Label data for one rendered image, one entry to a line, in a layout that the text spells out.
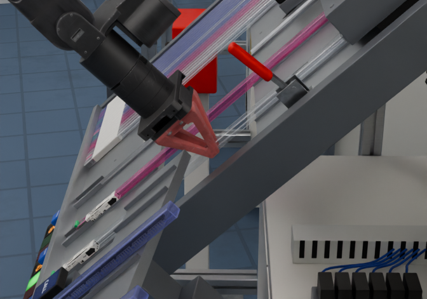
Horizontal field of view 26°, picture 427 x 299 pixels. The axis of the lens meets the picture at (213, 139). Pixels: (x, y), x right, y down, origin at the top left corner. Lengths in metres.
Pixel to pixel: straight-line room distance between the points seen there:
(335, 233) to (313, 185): 0.25
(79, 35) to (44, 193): 1.97
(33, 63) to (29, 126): 0.65
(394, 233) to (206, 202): 0.51
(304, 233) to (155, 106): 0.47
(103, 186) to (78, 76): 2.48
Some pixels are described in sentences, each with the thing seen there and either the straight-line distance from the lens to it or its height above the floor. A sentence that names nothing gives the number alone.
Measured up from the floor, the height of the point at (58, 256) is 0.73.
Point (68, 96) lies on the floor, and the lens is 3.71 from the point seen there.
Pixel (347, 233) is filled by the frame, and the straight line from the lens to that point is 1.51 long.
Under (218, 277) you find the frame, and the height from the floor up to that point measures 0.32.
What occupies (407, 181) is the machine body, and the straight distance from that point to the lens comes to 1.77.
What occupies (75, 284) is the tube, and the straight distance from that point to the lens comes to 0.78.
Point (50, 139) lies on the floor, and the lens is 3.36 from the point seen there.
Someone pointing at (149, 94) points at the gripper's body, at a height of 1.02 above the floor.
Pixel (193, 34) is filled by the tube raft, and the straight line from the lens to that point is 1.65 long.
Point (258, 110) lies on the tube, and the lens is 1.13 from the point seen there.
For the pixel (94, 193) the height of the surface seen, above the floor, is 0.75.
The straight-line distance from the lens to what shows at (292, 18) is 1.34.
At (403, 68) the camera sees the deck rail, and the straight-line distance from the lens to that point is 1.03.
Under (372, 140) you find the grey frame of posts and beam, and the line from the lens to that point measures 1.86.
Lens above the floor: 1.45
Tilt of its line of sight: 26 degrees down
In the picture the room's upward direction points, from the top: straight up
